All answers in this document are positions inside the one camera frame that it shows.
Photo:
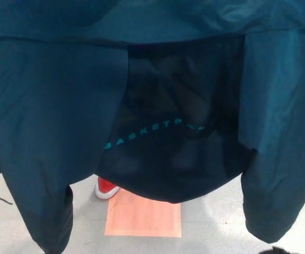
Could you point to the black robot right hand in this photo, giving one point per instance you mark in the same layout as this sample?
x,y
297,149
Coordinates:
x,y
281,250

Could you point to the dark teal basketball coat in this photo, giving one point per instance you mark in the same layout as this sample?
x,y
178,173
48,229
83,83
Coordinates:
x,y
49,92

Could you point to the orange floor sheet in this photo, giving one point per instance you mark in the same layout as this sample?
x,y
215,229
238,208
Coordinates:
x,y
141,219

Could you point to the red and white sneaker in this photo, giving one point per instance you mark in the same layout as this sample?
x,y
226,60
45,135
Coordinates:
x,y
106,186

